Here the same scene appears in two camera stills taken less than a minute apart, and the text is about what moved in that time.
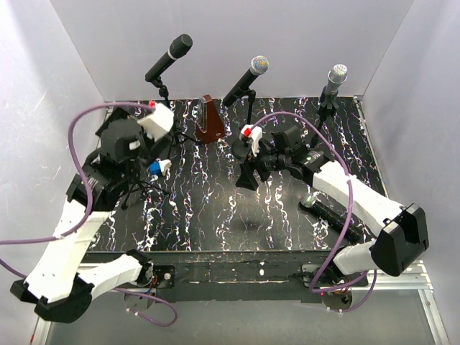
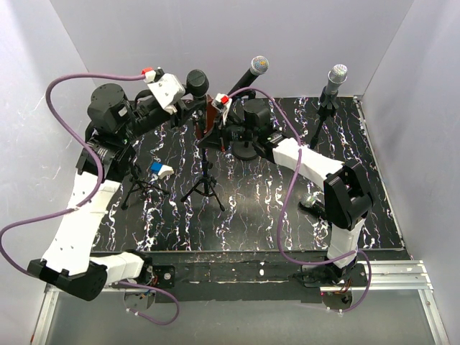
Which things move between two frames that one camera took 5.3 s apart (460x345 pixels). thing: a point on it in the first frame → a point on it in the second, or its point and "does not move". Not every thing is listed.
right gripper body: [267, 160] → [223, 135]
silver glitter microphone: [336, 76] does not move
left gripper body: [154, 146] → [177, 117]
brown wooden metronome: [210, 125] does not move
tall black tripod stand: [164, 92] → [207, 185]
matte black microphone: [178, 47] → [197, 83]
